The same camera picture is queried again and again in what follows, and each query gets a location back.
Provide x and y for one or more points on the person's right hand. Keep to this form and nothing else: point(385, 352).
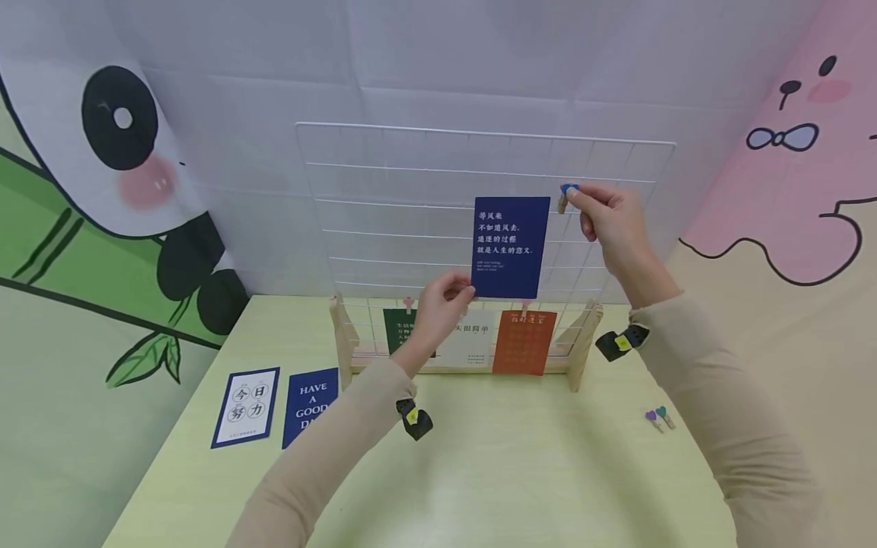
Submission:
point(620, 224)

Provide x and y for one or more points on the person's left hand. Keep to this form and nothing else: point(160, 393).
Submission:
point(435, 308)

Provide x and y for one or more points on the blue heart wooden clothespin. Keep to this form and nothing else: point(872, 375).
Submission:
point(563, 202)

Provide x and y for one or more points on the dark blue text card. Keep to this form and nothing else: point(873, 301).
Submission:
point(510, 255)

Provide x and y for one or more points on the person's right forearm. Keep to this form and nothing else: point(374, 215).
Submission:
point(712, 403)

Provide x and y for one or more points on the person's left forearm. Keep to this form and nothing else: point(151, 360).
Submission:
point(329, 464)

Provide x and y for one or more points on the pink heart wooden clothespin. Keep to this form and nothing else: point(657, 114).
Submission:
point(526, 309)
point(409, 304)

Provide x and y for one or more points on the dark green text card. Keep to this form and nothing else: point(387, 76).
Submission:
point(394, 331)

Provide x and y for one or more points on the white text card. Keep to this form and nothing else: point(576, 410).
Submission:
point(476, 342)

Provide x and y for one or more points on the orange text card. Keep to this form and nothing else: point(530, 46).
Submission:
point(524, 346)

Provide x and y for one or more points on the wooden grid stand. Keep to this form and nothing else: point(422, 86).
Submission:
point(342, 344)

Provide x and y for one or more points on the black wrist band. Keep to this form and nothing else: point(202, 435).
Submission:
point(414, 420)
point(620, 342)

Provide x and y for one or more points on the blue card with white letters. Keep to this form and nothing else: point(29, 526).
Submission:
point(308, 407)

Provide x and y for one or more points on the teal heart wooden clothespin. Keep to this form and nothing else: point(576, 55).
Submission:
point(664, 416)

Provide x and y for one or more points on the purple heart wooden clothespin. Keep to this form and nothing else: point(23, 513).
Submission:
point(653, 420)

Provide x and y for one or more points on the white card with blue border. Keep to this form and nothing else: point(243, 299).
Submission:
point(245, 408)

